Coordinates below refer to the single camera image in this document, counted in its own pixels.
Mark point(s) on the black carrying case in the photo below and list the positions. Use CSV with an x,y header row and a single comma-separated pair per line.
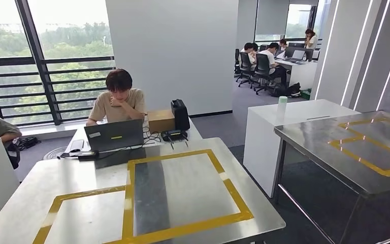
x,y
180,114

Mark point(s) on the cardboard box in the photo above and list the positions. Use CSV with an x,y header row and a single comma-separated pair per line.
x,y
161,121

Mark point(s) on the yellow tape grid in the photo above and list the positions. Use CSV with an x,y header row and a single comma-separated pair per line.
x,y
171,157

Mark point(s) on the grey laptop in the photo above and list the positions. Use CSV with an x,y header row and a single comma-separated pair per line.
x,y
114,134

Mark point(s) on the pale green tumbler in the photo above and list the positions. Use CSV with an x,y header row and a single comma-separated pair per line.
x,y
282,106

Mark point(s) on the black bag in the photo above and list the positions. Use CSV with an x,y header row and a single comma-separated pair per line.
x,y
292,90
26,143

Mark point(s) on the black power adapter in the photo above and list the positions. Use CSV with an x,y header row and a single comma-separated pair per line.
x,y
89,155

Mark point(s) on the green box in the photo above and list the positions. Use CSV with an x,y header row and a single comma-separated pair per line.
x,y
306,95

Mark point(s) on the open laptop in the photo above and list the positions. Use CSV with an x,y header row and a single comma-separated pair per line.
x,y
297,55

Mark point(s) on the black window railing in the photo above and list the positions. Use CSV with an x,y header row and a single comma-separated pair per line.
x,y
80,59

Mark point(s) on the round floor grille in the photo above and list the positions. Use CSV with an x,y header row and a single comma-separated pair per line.
x,y
55,154

